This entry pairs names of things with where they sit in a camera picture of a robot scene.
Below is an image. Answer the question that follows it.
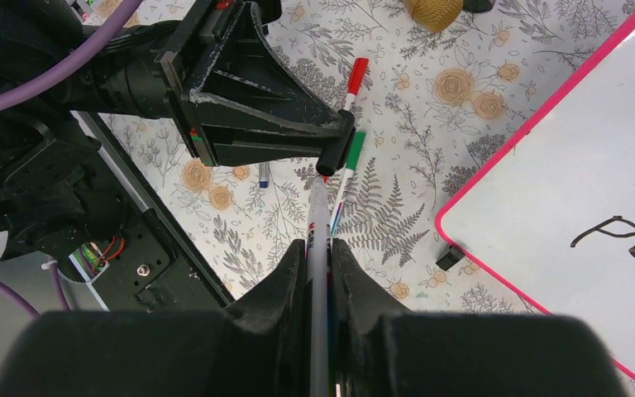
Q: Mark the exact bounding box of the blue capped marker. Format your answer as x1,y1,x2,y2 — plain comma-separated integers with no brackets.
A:
258,162,270,189

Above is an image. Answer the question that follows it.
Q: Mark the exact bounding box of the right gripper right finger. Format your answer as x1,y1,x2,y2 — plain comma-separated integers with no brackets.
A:
332,239,624,396

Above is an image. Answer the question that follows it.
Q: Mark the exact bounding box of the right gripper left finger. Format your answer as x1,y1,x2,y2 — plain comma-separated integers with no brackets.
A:
0,240,308,396

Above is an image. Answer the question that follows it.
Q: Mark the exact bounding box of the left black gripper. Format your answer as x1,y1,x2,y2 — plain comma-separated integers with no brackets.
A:
155,1,346,166

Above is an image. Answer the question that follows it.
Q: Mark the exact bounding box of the floral patterned table mat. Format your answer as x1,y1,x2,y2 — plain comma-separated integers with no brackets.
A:
103,1,635,313

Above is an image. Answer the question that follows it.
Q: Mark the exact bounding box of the black capped marker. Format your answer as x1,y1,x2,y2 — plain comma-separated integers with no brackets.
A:
306,176,333,396

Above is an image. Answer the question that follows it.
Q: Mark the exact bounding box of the green capped marker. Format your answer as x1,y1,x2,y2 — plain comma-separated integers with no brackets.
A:
330,130,366,238

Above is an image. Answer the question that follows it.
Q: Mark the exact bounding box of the red capped marker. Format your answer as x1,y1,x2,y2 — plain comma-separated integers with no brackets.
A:
343,57,369,111

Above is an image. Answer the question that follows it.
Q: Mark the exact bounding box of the pink framed whiteboard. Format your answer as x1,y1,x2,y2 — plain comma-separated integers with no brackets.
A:
435,13,635,380

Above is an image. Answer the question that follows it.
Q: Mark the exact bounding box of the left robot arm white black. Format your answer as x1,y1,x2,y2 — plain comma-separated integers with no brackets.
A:
0,1,356,260

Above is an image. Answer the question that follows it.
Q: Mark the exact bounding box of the black marker cap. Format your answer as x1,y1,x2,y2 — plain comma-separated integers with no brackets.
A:
315,109,356,177

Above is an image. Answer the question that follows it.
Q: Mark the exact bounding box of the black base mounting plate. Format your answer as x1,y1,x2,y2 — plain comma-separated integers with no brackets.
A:
57,112,236,314

